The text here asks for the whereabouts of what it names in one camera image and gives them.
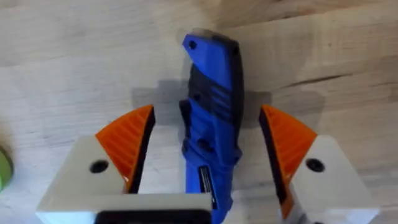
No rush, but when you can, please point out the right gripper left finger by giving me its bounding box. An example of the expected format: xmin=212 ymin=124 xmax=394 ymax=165
xmin=35 ymin=104 xmax=156 ymax=213

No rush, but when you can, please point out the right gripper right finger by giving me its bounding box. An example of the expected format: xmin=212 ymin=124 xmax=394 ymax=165
xmin=258 ymin=104 xmax=381 ymax=224

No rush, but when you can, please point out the blue electric screwdriver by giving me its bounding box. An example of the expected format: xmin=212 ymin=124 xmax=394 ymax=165
xmin=178 ymin=30 xmax=245 ymax=224

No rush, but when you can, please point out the green disc with holes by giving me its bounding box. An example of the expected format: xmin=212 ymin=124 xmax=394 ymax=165
xmin=0 ymin=146 xmax=15 ymax=192

